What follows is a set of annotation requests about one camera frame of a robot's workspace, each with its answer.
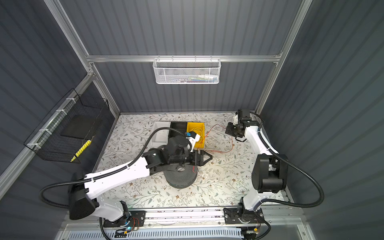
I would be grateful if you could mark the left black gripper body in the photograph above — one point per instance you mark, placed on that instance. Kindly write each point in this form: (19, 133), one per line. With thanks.
(193, 159)

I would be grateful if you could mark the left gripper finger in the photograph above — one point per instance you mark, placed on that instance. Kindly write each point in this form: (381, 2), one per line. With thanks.
(206, 154)
(207, 159)

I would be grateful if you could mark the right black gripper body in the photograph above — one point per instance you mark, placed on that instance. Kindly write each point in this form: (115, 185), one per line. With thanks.
(232, 129)

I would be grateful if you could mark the grey perforated spool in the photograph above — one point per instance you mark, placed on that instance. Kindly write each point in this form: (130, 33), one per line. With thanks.
(179, 172)

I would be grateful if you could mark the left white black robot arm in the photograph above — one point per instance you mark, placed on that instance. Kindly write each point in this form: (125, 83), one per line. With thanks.
(86, 199)

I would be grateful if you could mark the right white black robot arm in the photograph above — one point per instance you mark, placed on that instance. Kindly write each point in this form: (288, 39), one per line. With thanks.
(269, 175)

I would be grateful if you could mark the yellow plastic bin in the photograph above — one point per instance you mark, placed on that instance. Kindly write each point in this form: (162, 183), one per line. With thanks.
(199, 129)

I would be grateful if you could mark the black plastic bin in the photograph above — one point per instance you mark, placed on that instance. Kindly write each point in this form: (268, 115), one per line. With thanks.
(180, 126)

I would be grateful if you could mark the white plastic bin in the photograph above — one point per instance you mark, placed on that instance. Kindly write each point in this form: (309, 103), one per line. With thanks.
(161, 137)

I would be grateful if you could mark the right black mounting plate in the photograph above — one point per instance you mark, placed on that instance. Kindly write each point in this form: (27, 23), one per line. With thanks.
(234, 216)

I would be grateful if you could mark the black mounting plate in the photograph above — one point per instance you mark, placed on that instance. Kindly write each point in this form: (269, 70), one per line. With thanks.
(132, 219)
(234, 216)

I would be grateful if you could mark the items in white basket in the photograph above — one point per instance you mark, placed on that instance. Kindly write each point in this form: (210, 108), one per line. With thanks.
(200, 79)

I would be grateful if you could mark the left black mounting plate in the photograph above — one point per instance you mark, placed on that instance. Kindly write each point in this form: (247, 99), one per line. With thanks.
(132, 219)

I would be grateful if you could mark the yellow green striped item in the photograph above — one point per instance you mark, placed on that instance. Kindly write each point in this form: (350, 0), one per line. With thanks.
(80, 151)

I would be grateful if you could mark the black flat pad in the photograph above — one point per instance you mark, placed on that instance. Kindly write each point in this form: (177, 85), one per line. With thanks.
(80, 127)

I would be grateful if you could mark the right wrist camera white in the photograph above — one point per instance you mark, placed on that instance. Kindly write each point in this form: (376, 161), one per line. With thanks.
(242, 115)

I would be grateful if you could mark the white wire mesh basket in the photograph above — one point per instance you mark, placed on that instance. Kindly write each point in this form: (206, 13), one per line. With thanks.
(166, 70)

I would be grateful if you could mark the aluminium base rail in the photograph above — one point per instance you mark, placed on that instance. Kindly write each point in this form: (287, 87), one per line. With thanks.
(273, 222)

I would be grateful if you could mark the black wire basket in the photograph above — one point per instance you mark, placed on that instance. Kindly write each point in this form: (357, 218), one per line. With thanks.
(47, 142)

